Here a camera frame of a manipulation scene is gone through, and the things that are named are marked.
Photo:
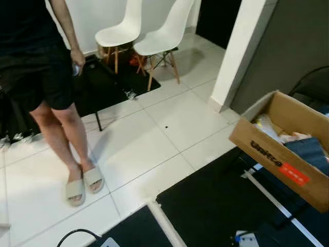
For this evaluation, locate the person's left hand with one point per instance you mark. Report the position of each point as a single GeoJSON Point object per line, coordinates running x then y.
{"type": "Point", "coordinates": [78, 56]}

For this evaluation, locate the small silver can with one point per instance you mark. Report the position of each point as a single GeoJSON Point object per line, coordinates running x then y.
{"type": "Point", "coordinates": [76, 70]}

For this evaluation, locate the person's left forearm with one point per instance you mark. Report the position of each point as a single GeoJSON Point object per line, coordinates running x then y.
{"type": "Point", "coordinates": [66, 25]}

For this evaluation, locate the crumpled clear plastic trash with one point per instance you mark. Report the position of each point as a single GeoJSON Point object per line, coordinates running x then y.
{"type": "Point", "coordinates": [131, 94]}

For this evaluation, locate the crumpled plastic trash pile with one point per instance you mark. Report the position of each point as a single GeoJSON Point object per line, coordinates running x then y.
{"type": "Point", "coordinates": [18, 138]}

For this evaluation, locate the black mat under chairs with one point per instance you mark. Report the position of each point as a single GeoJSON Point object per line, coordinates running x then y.
{"type": "Point", "coordinates": [110, 85]}

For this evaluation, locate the person in black clothes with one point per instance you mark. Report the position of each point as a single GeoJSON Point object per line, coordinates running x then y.
{"type": "Point", "coordinates": [36, 77]}

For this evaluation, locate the white chair with wooden legs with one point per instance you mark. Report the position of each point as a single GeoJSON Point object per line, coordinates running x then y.
{"type": "Point", "coordinates": [121, 31]}
{"type": "Point", "coordinates": [164, 36]}

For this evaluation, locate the orange object under chairs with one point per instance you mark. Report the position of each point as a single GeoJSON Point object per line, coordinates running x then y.
{"type": "Point", "coordinates": [138, 60]}

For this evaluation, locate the black table leg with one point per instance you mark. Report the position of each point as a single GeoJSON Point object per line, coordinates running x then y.
{"type": "Point", "coordinates": [98, 121]}

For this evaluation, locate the black chair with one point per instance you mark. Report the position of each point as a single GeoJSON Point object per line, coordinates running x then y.
{"type": "Point", "coordinates": [314, 85]}

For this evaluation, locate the beige slipper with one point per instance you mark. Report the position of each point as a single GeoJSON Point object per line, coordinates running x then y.
{"type": "Point", "coordinates": [94, 179]}
{"type": "Point", "coordinates": [75, 190]}

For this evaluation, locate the blue denim cloth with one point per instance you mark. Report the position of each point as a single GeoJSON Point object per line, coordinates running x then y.
{"type": "Point", "coordinates": [308, 152]}

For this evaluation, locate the clear plastic bag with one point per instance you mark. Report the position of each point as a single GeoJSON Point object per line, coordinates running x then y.
{"type": "Point", "coordinates": [268, 125]}

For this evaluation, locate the brown cardboard box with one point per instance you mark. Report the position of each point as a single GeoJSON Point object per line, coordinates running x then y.
{"type": "Point", "coordinates": [267, 149]}

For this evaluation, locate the small black floor mat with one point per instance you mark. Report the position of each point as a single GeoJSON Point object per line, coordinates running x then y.
{"type": "Point", "coordinates": [134, 231]}

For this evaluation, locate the white floor strip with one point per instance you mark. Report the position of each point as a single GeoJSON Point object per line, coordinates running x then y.
{"type": "Point", "coordinates": [165, 226]}

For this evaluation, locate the large black floor mat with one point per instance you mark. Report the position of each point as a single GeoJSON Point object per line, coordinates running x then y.
{"type": "Point", "coordinates": [216, 200]}

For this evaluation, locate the thin white bar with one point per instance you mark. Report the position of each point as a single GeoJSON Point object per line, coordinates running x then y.
{"type": "Point", "coordinates": [280, 206]}

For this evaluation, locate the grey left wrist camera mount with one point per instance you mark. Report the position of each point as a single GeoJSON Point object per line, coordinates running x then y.
{"type": "Point", "coordinates": [110, 243]}

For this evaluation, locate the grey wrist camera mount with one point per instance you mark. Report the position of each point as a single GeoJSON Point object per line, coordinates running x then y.
{"type": "Point", "coordinates": [248, 240]}
{"type": "Point", "coordinates": [110, 243]}

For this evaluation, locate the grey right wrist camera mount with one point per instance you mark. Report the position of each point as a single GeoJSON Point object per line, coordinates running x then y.
{"type": "Point", "coordinates": [248, 240]}

